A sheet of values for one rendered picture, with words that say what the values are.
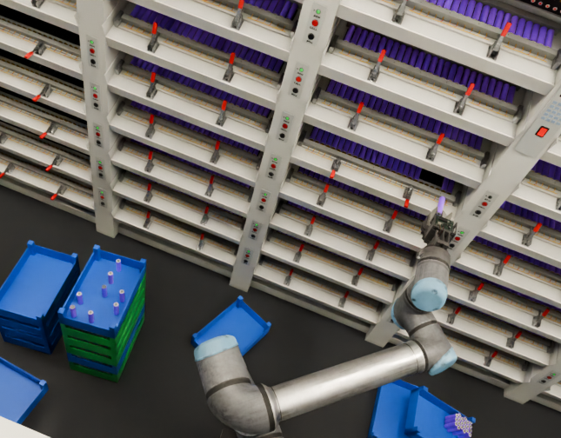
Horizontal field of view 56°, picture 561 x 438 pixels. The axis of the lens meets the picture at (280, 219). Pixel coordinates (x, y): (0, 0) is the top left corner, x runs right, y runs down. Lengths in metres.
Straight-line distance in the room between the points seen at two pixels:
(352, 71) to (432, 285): 0.66
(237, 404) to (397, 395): 1.34
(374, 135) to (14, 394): 1.67
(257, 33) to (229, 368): 0.96
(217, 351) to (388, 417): 1.29
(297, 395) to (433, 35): 1.00
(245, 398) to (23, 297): 1.21
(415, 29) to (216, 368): 1.02
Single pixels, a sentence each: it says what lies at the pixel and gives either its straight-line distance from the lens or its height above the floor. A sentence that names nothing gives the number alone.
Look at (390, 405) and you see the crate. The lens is 2.54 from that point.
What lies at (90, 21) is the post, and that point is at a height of 1.16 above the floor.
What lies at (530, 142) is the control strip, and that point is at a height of 1.32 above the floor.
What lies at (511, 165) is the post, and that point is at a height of 1.22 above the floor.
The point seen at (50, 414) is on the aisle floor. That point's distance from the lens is 2.34.
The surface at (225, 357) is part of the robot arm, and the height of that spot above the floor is 0.95.
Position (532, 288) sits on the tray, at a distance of 2.18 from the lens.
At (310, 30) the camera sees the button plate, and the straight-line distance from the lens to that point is 1.58.
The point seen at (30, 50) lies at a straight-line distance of 2.18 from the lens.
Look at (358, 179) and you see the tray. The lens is 1.87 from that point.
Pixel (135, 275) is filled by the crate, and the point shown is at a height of 0.40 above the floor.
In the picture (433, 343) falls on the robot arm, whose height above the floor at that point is 0.99.
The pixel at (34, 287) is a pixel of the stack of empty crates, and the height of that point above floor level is 0.24.
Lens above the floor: 2.19
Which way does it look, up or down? 49 degrees down
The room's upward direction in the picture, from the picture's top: 19 degrees clockwise
